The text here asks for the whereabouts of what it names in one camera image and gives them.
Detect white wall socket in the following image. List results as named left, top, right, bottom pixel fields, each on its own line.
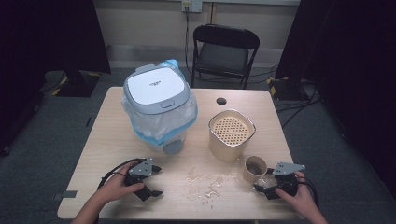
left=181, top=0, right=204, bottom=14

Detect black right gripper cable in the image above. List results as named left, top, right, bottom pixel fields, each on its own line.
left=298, top=176, right=320, bottom=209

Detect white lidded trash bin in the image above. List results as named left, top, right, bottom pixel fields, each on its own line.
left=120, top=59, right=199, bottom=147

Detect person's left hand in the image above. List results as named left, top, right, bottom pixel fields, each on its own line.
left=103, top=161, right=146, bottom=205

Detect black folding chair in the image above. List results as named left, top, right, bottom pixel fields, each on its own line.
left=190, top=23, right=262, bottom=90

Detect grey white pedal trash bin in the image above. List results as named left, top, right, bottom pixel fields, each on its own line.
left=122, top=63, right=191, bottom=155

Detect black floor cables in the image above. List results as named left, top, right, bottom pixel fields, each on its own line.
left=274, top=83, right=322, bottom=129

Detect beige rounded container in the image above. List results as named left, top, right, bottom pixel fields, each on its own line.
left=207, top=108, right=257, bottom=162

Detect beige perforated strainer insert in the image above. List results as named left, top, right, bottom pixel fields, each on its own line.
left=211, top=115, right=252, bottom=147

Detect person's right hand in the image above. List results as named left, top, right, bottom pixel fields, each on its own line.
left=275, top=172, right=316, bottom=216

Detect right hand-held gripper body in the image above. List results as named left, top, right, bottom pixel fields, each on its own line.
left=272, top=161, right=306, bottom=197

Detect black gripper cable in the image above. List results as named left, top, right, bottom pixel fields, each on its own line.
left=97, top=158, right=147, bottom=190
left=298, top=176, right=320, bottom=209

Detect black wall socket cable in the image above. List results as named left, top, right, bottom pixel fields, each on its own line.
left=184, top=6, right=195, bottom=77

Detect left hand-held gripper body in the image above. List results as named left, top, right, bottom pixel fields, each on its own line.
left=124, top=158, right=157, bottom=188

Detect black stand base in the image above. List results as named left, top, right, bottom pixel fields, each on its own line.
left=266, top=76, right=314, bottom=102
left=50, top=69, right=103, bottom=98

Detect brown paper cup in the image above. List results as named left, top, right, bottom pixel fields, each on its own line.
left=242, top=155, right=269, bottom=184

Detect black curtain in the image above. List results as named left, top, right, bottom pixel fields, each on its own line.
left=275, top=0, right=396, bottom=200
left=0, top=0, right=112, bottom=157

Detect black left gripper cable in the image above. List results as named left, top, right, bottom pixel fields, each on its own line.
left=97, top=158, right=147, bottom=190

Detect grey tape strip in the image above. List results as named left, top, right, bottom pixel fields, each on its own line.
left=52, top=189, right=78, bottom=202

